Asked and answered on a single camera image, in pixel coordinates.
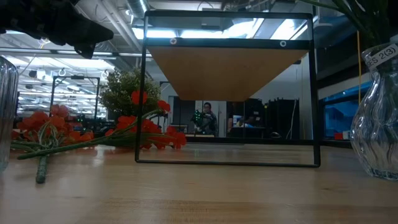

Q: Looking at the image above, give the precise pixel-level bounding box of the person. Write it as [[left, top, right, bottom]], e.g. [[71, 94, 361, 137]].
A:
[[198, 101, 220, 137]]

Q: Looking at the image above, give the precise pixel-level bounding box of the white artificial flower bunch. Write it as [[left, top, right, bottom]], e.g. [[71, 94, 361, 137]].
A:
[[298, 0, 398, 47]]

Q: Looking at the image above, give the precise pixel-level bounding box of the curvy glass vase with label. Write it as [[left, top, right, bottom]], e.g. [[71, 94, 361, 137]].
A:
[[350, 34, 398, 182]]

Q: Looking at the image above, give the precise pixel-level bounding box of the black background metal frame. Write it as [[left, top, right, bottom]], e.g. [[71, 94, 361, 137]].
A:
[[49, 75, 101, 123]]

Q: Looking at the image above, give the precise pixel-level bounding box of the ribbed clear glass jar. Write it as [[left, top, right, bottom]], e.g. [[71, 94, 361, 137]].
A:
[[0, 55, 21, 174]]

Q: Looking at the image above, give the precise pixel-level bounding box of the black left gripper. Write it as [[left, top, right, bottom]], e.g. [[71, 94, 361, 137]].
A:
[[0, 0, 114, 60]]

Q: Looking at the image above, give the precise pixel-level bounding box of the green potted plant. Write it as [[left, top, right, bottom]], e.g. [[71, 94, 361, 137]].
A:
[[98, 68, 163, 121]]

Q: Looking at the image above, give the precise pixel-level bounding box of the black metal frame wooden shelf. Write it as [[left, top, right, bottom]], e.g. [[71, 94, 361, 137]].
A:
[[134, 10, 322, 169]]

